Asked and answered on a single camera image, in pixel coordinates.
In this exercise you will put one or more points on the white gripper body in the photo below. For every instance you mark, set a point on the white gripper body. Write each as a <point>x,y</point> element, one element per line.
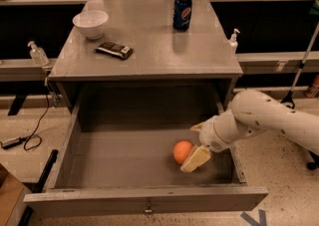
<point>209,134</point>

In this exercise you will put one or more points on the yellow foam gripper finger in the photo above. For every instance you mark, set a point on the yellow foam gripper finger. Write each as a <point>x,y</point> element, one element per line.
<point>197,157</point>
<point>197,127</point>

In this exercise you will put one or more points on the orange ball fruit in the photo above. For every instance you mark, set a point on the orange ball fruit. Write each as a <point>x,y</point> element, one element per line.
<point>181,151</point>

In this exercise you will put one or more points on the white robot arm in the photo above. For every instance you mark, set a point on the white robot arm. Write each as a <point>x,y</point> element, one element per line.
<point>251,112</point>

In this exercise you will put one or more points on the small metal drawer knob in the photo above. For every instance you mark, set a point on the small metal drawer knob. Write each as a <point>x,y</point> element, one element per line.
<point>148,209</point>

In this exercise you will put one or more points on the grey open top drawer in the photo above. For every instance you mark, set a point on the grey open top drawer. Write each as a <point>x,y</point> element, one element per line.
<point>117,155</point>

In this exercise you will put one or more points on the grey mop pole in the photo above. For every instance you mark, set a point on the grey mop pole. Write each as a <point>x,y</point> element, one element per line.
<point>287,100</point>

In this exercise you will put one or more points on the grey wooden cabinet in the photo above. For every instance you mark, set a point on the grey wooden cabinet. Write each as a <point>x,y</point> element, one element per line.
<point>160,52</point>

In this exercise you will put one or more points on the white pump bottle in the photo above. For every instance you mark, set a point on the white pump bottle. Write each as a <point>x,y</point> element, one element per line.
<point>233,40</point>

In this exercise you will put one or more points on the black chair leg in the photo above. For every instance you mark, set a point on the black chair leg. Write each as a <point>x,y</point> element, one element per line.
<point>312,160</point>

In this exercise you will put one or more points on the orange bottle on floor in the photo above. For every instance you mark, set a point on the orange bottle on floor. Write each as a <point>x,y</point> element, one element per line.
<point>313,89</point>

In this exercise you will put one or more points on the dark snack bar wrapper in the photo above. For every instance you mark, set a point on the dark snack bar wrapper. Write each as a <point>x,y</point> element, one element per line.
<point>115,50</point>

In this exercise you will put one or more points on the blue pepsi soda can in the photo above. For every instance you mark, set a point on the blue pepsi soda can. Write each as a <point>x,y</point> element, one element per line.
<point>181,14</point>

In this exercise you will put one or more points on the white ceramic bowl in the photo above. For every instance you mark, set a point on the white ceramic bowl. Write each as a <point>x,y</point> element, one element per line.
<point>91,23</point>

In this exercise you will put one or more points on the clear sanitizer pump bottle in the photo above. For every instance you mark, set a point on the clear sanitizer pump bottle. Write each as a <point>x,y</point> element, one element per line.
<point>38,55</point>

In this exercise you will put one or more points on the cardboard box corner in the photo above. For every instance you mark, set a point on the cardboard box corner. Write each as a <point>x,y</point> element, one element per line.
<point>12,193</point>

